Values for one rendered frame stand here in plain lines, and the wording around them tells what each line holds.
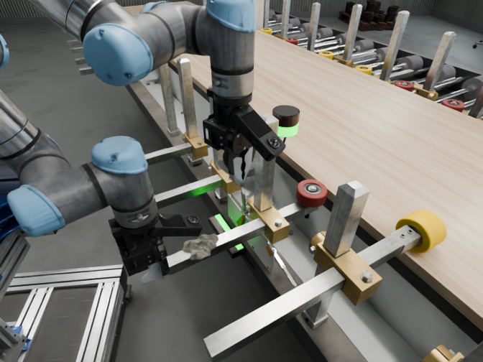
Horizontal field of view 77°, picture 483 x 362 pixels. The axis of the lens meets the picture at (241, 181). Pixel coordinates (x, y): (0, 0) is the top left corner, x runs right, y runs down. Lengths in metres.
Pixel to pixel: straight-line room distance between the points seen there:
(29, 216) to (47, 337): 1.07
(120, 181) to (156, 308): 1.23
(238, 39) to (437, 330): 0.74
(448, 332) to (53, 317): 1.38
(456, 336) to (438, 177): 0.41
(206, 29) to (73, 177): 0.30
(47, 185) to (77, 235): 1.64
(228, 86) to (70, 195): 0.29
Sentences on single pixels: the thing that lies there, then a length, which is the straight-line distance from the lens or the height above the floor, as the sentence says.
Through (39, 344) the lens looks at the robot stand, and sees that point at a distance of 1.53.
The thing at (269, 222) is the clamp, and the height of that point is 0.87.
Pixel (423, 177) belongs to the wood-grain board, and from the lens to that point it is 0.99.
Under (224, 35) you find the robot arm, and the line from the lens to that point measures 0.51.
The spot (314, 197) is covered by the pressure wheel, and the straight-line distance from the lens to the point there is 0.80.
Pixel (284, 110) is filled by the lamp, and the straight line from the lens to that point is 0.68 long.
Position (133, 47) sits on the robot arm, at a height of 1.32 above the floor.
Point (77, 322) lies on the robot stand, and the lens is 1.51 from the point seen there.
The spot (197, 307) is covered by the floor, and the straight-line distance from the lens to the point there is 1.64.
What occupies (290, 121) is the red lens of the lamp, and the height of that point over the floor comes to 1.12.
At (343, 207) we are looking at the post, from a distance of 0.52.
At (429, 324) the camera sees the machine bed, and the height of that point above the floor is 0.74.
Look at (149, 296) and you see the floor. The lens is 1.71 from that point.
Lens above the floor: 1.43
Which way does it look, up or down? 39 degrees down
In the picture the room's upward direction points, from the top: straight up
